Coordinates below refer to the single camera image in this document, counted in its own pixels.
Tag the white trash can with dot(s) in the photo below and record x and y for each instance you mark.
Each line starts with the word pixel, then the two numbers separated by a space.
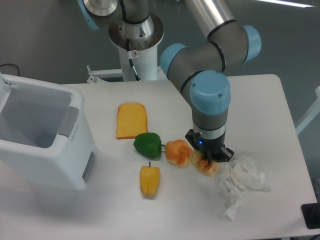
pixel 44 134

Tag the black device at edge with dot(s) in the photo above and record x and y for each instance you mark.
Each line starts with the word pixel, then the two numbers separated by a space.
pixel 311 215

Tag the white table frame bracket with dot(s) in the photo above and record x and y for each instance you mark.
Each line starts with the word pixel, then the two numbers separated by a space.
pixel 115 75

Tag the square toast bread slice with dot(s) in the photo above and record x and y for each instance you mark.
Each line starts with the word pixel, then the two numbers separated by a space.
pixel 131 120

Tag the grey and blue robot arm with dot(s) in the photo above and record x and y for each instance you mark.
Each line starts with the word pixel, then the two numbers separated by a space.
pixel 197 74

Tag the round knotted bread roll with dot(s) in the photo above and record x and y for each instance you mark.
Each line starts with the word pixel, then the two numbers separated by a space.
pixel 177 152

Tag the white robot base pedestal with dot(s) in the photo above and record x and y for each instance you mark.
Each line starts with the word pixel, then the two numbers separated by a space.
pixel 145 62

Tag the white frame bar right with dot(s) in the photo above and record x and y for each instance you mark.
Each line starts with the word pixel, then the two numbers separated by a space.
pixel 310 113

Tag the crumpled white tissue paper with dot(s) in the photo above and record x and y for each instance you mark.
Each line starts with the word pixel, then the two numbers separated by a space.
pixel 236 176

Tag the green bell pepper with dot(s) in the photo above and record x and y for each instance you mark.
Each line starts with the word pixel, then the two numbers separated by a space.
pixel 148 144

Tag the croissant bread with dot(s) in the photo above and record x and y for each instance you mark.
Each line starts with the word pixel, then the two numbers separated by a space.
pixel 203 166

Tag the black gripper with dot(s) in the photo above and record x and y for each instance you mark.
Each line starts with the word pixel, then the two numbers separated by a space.
pixel 211 150

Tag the yellow bell pepper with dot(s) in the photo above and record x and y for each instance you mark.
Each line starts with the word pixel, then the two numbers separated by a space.
pixel 149 180

